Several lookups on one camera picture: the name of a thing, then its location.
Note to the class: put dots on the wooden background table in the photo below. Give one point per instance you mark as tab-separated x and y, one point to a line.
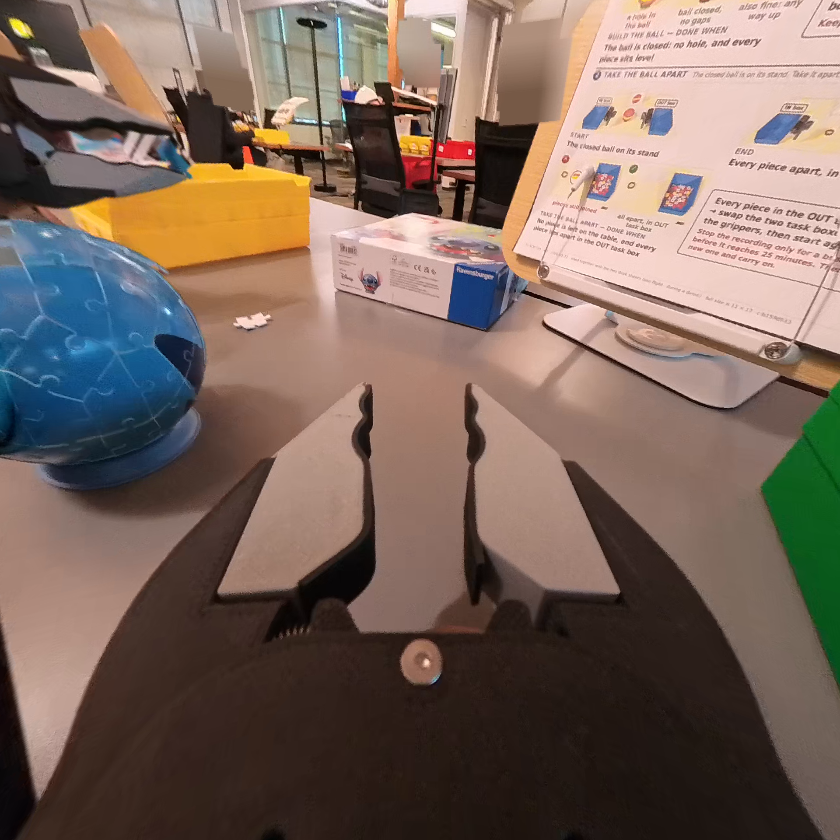
302	151

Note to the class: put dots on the printed instruction sheet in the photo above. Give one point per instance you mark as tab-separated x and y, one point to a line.
709	170

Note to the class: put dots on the black floor lamp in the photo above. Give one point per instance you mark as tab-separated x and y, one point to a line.
317	98

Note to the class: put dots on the stack of small yellow bins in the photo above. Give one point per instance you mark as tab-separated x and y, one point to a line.
418	144

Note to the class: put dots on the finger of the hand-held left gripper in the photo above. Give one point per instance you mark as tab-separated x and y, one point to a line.
85	105
111	174

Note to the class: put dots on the instruction sheet on stand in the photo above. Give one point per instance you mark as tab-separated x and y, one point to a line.
669	367

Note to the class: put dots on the yellow plastic bin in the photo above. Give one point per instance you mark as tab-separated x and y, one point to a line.
210	216

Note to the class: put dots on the brown cardboard sheet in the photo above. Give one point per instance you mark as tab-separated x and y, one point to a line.
121	72

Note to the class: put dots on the blue round ball stand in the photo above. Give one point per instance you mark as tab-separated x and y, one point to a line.
131	463

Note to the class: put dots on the white and blue puzzle box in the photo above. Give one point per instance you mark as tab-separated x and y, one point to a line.
407	269

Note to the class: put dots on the black office chair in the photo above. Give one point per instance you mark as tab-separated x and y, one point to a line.
502	170
380	157

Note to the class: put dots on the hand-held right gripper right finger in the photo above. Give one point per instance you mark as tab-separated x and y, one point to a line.
535	518

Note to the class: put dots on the stack of red bins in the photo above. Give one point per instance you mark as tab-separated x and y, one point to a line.
454	148

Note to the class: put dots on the blue puzzle ball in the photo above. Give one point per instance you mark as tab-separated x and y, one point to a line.
92	341

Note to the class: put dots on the green plastic bin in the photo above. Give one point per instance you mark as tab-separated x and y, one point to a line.
807	525

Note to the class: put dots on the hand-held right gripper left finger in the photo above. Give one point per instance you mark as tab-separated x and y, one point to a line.
308	512

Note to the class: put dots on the white puzzle piece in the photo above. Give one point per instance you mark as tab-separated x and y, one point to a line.
251	321
121	148

